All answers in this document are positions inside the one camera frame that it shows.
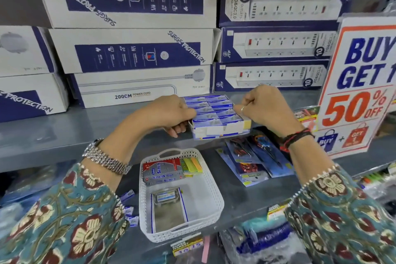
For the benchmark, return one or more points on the person's left thumb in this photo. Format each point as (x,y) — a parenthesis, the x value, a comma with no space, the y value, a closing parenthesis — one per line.
(189,112)

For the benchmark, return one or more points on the coloured sticky note pads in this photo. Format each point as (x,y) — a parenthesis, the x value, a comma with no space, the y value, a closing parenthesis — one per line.
(191,165)

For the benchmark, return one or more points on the empty white blue carton tray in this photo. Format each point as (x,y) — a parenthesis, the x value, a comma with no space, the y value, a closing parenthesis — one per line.
(167,214)

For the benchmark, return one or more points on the bagged coloured markers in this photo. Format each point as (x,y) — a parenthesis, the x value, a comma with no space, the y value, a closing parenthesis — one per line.
(377,183)

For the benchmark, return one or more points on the grey metal shelf board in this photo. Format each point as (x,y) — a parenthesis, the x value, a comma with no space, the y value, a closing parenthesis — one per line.
(55,134)

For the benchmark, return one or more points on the person's floral teal sleeve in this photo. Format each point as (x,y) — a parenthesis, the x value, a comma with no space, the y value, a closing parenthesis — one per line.
(343,220)
(58,220)

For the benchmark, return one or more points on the white box with plug picture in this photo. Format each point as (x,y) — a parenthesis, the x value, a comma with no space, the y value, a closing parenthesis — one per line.
(21,50)

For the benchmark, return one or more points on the person's left forearm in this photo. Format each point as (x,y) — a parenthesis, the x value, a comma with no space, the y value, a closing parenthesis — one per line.
(123,143)

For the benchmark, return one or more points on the person's left hand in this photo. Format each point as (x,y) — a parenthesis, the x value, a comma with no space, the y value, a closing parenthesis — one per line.
(167,113)

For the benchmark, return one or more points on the white navy box with slanted print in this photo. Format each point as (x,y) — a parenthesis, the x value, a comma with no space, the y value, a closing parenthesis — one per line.
(27,96)

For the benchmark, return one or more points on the person's right forearm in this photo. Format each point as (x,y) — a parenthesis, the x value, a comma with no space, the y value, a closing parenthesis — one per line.
(309,158)

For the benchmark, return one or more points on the person's right floral teal sleeve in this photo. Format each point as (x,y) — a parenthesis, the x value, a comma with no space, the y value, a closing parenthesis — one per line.
(343,220)

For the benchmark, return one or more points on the person's right fingers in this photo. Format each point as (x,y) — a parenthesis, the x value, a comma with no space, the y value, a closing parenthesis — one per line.
(247,106)

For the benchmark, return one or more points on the person's left floral teal sleeve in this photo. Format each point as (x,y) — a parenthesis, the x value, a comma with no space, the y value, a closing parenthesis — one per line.
(58,220)

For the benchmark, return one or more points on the navy box with power strip picture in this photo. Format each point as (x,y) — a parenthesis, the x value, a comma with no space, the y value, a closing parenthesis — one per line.
(269,75)
(287,5)
(278,44)

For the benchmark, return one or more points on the clear bagged goods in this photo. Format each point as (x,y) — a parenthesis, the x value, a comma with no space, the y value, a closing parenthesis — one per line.
(34,189)

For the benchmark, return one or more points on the pink paper tag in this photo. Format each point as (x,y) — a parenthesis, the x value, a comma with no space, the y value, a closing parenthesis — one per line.
(205,245)

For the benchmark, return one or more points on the colourful printed packet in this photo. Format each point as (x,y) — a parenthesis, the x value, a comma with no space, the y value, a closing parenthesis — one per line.
(307,118)

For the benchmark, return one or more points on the white plastic woven basket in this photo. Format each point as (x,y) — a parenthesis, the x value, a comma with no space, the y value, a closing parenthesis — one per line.
(204,198)

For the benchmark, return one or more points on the person's right hand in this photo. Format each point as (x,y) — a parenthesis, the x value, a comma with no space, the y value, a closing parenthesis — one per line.
(269,109)

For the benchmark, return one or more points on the white red blue promotion sign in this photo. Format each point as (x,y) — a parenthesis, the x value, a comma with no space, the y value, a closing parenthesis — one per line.
(355,87)

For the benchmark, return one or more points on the white blue display carton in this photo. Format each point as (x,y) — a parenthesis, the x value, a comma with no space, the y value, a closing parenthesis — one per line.
(221,130)

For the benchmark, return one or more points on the silver metal wristwatch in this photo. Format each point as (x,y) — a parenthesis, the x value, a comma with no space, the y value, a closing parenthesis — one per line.
(106,158)

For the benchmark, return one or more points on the yellow white price label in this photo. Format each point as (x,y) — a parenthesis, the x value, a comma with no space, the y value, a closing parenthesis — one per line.
(187,245)
(277,209)

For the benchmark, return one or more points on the group of small blue-white packets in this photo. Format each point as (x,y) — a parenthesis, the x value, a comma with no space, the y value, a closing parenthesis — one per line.
(213,109)

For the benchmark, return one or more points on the small blue-white packet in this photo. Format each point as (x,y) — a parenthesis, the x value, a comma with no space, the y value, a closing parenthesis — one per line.
(129,211)
(133,221)
(166,196)
(127,195)

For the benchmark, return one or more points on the large white navy power strip box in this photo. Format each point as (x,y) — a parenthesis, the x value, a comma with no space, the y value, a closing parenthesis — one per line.
(130,0)
(133,52)

